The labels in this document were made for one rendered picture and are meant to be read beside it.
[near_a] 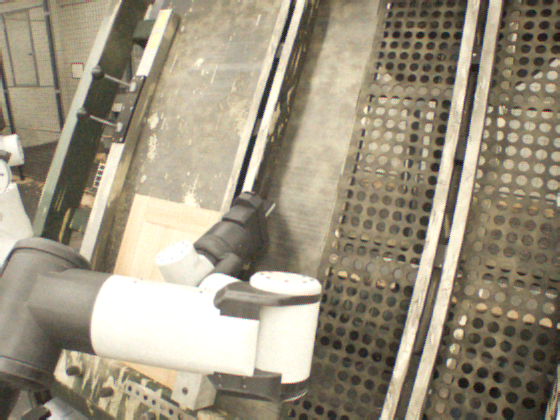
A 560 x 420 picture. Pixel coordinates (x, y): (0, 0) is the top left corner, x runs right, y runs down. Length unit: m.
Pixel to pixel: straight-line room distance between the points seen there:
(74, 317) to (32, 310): 0.05
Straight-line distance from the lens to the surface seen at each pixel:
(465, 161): 0.74
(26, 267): 0.49
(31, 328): 0.47
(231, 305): 0.41
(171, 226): 1.01
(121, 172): 1.18
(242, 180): 0.88
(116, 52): 1.47
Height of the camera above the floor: 1.56
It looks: 21 degrees down
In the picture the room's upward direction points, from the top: straight up
